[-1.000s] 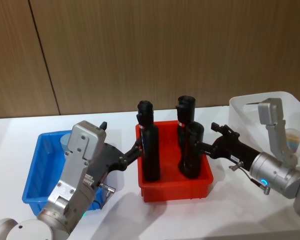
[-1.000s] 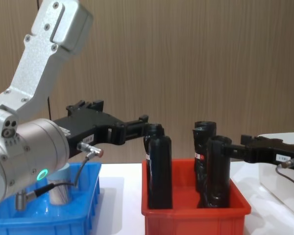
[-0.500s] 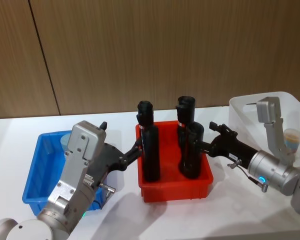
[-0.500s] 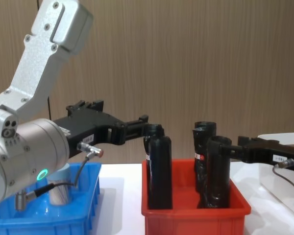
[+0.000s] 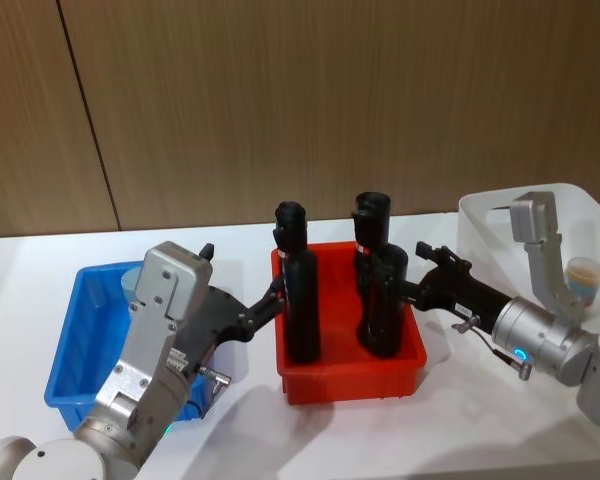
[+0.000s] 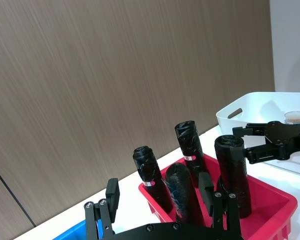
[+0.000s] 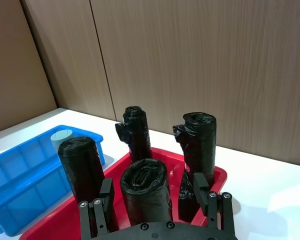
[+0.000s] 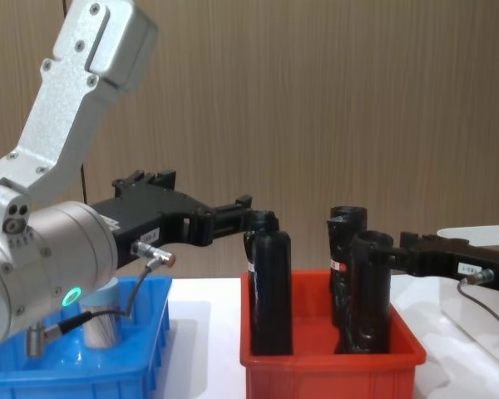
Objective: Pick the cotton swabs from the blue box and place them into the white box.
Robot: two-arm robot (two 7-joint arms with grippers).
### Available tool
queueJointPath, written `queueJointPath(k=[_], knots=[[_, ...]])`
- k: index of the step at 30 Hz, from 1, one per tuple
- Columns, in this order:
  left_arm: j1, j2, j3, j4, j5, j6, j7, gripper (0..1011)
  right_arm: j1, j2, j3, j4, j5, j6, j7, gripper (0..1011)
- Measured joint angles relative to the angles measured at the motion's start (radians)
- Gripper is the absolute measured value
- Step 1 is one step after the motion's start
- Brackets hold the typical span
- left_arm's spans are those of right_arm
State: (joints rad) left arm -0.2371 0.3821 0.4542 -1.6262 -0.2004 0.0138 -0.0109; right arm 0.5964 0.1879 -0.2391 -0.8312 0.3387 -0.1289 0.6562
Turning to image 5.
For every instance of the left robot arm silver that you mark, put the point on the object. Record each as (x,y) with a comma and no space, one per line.
(165,285)

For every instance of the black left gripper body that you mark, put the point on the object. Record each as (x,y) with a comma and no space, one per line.
(220,320)

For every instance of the black bottle with red label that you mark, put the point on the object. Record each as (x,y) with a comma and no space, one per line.
(372,220)

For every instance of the blue plastic bin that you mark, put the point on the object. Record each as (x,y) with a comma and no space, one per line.
(90,340)

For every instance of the black bottle with white label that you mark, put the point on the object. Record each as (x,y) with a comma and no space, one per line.
(302,300)

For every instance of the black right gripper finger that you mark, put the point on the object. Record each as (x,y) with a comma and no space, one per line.
(414,294)
(442,257)

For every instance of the pale blue round object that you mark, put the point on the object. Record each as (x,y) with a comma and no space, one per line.
(130,285)

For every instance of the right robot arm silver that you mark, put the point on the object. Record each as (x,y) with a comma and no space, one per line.
(520,330)

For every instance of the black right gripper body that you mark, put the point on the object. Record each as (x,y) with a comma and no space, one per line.
(467,297)

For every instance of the clear cup with colourful print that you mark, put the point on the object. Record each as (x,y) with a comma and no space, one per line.
(586,280)

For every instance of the plain black bottle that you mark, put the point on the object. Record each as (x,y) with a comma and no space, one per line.
(385,310)

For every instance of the white plastic bin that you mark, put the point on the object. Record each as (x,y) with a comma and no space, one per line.
(480,225)

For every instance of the red plastic bin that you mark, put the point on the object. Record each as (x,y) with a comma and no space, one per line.
(340,380)

